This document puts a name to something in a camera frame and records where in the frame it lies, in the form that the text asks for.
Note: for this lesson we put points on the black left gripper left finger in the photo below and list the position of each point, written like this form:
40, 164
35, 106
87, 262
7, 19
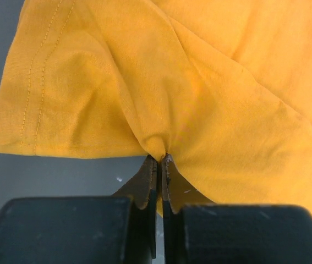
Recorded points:
120, 228

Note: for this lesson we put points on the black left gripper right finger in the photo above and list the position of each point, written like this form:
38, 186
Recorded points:
197, 230

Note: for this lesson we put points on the orange t shirt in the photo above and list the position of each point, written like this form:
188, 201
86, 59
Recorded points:
224, 87

